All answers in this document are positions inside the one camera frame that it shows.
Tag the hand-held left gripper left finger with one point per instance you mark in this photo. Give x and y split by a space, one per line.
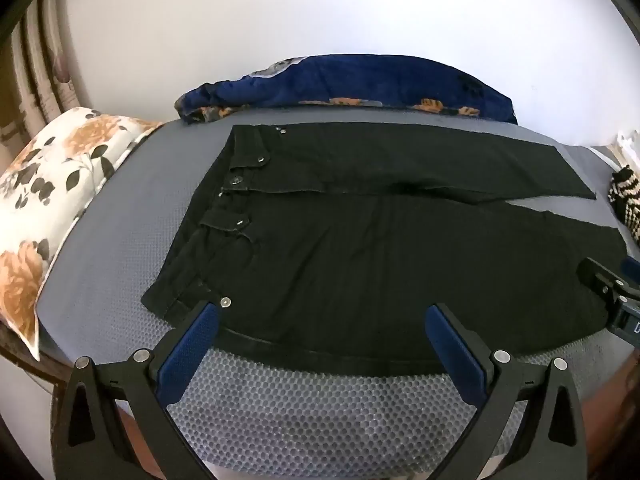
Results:
192 342

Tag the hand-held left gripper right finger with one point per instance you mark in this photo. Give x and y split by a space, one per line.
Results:
452 345

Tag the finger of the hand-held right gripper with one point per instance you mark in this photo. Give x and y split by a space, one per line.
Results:
631 269
597 277

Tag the black pants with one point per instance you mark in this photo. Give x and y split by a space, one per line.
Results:
350 260

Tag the black and cream striped knit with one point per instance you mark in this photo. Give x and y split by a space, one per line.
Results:
627 200

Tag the white crumpled cloth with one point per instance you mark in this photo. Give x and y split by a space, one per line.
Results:
629 147

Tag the grey honeycomb mattress cover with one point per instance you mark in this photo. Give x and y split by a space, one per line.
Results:
300 410

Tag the white floral pillow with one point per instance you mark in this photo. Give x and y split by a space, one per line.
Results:
50 185

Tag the blue floral blanket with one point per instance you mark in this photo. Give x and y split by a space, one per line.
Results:
350 80

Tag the beige curtain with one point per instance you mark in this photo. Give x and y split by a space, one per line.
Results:
40 60

